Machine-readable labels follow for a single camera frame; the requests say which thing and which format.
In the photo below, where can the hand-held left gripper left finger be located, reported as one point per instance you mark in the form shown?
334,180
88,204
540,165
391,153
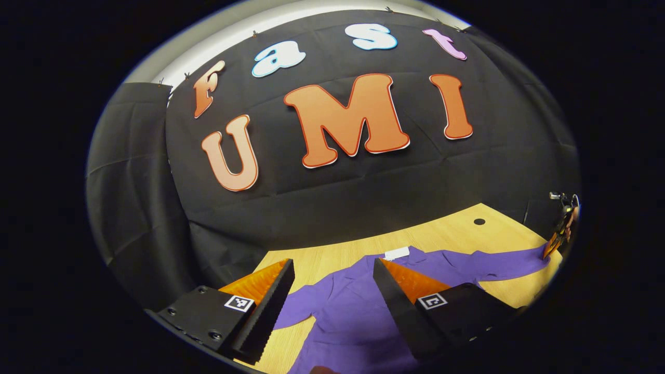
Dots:
265,317

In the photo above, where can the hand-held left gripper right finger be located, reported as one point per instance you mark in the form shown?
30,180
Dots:
402,311

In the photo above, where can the purple shirt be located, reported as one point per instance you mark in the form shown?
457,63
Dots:
353,311

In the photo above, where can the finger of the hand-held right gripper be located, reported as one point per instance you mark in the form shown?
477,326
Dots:
553,245

